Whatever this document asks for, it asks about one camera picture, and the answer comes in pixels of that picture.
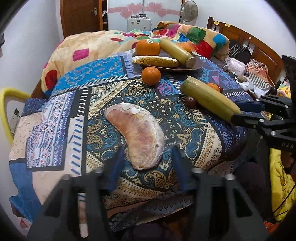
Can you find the yellow sugarcane piece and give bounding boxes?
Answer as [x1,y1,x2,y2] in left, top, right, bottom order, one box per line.
[180,76,242,123]
[159,39,196,69]

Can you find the small tangerine front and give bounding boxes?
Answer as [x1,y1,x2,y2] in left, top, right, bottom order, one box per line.
[207,83,220,92]

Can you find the wooden bed headboard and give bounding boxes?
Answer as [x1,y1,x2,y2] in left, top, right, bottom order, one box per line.
[207,16,284,84]

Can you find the dark brown round plate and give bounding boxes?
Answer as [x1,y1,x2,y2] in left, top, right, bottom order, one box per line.
[132,53,203,71]

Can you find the colourful patchwork blanket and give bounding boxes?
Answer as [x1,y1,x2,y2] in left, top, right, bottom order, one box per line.
[41,21,230,95]

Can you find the large orange on plate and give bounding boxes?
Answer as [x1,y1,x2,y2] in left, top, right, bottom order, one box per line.
[177,42,192,54]

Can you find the small tangerine near plate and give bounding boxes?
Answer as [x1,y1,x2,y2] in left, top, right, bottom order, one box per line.
[142,67,161,85]

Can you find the standing electric fan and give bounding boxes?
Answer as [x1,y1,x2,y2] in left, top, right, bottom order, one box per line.
[180,1,199,22]

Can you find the large orange with sticker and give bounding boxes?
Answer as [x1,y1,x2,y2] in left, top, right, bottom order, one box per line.
[135,40,161,56]

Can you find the white grey box device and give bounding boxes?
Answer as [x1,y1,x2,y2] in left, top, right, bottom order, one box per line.
[127,16,152,31]

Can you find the white wardrobe with hearts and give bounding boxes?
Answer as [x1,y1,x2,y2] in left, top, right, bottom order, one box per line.
[107,0,184,31]

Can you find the brown wooden door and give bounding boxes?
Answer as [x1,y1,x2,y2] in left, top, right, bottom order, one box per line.
[59,0,103,38]

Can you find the yellow curved chair frame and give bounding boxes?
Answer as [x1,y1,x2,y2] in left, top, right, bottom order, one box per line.
[1,87,30,145]

